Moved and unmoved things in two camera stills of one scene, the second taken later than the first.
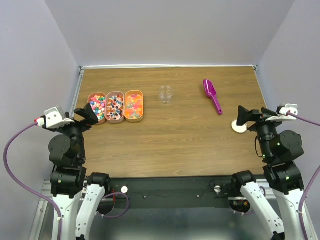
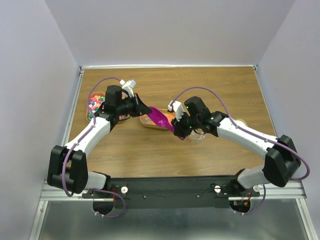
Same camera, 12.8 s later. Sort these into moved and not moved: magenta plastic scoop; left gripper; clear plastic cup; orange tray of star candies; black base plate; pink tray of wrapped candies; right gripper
Moved: magenta plastic scoop; left gripper; right gripper; orange tray of star candies; clear plastic cup
Not moved: pink tray of wrapped candies; black base plate
